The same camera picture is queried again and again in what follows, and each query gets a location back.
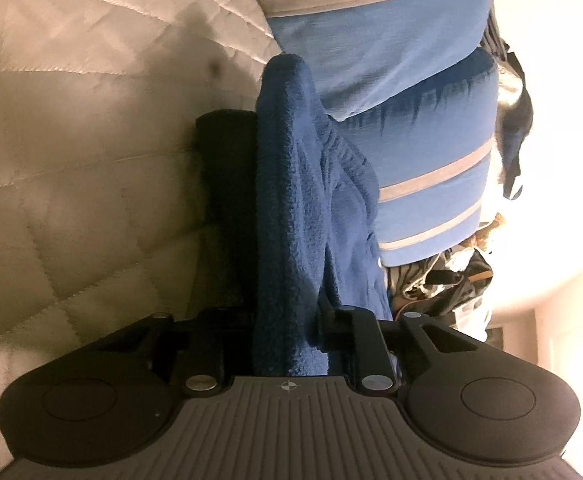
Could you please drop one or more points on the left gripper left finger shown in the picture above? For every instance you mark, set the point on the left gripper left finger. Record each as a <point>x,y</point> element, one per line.
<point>183,354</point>

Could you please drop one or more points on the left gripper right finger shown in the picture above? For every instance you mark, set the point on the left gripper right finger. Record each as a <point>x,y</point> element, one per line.
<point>352,336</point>

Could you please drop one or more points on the navy blue fleece jacket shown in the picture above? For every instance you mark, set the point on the navy blue fleece jacket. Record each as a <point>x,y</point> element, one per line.
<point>294,204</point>

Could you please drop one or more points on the black bag pile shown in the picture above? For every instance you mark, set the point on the black bag pile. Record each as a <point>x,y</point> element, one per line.
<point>448,287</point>

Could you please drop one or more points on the right blue striped pillow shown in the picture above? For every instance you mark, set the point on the right blue striped pillow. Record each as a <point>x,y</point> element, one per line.
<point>430,147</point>

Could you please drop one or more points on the blue striped pillow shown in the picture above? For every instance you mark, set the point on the blue striped pillow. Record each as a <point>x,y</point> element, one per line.
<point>430,147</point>
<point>363,52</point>

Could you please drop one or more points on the folded navy garment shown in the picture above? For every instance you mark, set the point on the folded navy garment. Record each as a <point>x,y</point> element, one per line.
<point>514,107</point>

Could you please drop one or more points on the left blue striped pillow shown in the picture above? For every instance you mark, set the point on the left blue striped pillow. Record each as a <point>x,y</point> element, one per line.
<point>363,52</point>

